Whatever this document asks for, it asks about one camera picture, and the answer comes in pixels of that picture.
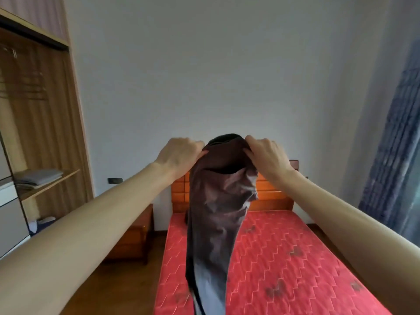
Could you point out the person's left hand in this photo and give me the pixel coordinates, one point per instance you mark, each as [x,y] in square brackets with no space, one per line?
[179,155]

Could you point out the person's right hand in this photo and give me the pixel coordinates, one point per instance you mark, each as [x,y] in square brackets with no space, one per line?
[267,159]

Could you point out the person's left fingers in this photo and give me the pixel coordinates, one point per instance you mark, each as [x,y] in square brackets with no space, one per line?
[200,150]

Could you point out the person's right fingers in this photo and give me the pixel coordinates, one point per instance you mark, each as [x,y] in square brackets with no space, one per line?
[249,147]

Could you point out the dark brown trousers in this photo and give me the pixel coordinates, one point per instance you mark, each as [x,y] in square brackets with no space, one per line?
[215,219]

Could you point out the person's left forearm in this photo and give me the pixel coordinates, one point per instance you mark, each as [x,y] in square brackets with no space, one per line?
[82,239]

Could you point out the person's right forearm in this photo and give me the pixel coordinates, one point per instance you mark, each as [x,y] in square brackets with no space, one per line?
[354,232]

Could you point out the orange wooden headboard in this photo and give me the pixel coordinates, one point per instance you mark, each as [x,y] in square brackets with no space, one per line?
[269,193]

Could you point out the wooden nightstand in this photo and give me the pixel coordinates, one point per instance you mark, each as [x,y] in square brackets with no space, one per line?
[134,236]

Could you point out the red quilted mattress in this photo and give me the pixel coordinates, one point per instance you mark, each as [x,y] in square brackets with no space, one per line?
[279,262]

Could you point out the blue patterned curtain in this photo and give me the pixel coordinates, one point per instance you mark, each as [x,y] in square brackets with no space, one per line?
[395,154]

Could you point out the folded grey clothes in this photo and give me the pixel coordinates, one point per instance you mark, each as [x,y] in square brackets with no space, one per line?
[37,178]

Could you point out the wooden wardrobe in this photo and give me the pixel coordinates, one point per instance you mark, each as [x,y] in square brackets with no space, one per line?
[39,111]

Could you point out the blue and white item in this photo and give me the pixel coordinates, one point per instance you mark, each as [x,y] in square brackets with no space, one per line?
[41,224]

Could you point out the white sliding wardrobe door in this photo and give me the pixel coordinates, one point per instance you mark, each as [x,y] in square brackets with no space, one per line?
[11,213]

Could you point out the black wall socket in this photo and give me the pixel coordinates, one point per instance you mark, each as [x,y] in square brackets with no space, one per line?
[114,181]

